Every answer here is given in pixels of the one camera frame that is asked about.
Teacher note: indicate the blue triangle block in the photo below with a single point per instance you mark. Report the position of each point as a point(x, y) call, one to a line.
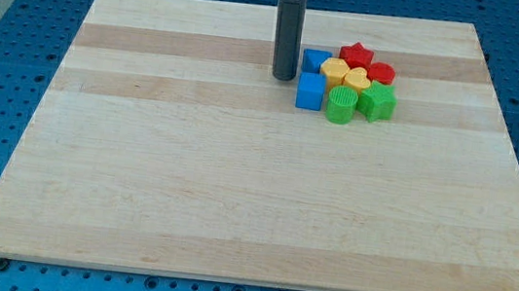
point(312, 60)

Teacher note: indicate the blue cube block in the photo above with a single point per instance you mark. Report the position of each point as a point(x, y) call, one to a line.
point(310, 91)

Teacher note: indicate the green cylinder block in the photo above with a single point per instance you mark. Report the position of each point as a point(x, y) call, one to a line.
point(341, 103)

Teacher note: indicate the light wooden board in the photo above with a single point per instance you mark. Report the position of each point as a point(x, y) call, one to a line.
point(164, 145)

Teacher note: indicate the yellow pentagon block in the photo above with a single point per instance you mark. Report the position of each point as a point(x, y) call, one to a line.
point(334, 70)

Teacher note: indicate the yellow heart block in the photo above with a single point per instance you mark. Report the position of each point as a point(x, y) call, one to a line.
point(357, 80)

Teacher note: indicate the green star block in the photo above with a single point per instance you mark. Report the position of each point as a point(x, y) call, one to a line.
point(377, 102)

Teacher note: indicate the red star block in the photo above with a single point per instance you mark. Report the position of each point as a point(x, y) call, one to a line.
point(356, 55)

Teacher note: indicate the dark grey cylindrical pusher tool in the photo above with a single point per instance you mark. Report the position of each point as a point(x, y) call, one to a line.
point(290, 21)

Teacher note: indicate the red cylinder block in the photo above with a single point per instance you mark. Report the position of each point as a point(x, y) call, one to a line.
point(381, 72)

